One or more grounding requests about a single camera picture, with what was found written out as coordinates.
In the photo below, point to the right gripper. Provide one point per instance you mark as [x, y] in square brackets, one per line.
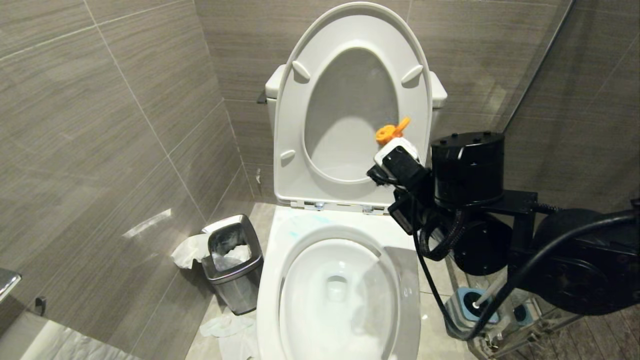
[406, 212]

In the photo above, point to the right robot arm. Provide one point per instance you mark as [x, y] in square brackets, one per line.
[467, 167]

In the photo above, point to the white toilet bowl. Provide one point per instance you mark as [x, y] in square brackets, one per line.
[300, 225]

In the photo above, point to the blue toilet brush holder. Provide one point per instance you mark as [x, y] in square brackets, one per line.
[467, 307]

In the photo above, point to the white toilet brush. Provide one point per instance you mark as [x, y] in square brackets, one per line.
[492, 295]

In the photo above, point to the white toilet lid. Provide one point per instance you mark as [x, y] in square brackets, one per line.
[345, 100]

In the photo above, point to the white toilet seat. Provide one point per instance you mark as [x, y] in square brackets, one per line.
[290, 125]

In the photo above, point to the white toilet tank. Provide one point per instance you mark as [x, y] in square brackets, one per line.
[274, 85]

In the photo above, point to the chrome toilet paper holder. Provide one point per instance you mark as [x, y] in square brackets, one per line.
[7, 280]

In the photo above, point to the chrome water valve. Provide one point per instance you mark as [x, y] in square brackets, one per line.
[258, 177]

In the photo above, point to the stainless steel trash bin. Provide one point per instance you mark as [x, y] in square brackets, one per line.
[240, 295]

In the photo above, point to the glass partition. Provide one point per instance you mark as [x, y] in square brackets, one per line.
[575, 100]

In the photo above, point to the white tissue paper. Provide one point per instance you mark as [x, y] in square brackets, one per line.
[225, 325]

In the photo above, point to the white bin liner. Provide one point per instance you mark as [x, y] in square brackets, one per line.
[187, 250]

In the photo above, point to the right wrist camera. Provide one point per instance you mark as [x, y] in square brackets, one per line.
[401, 162]

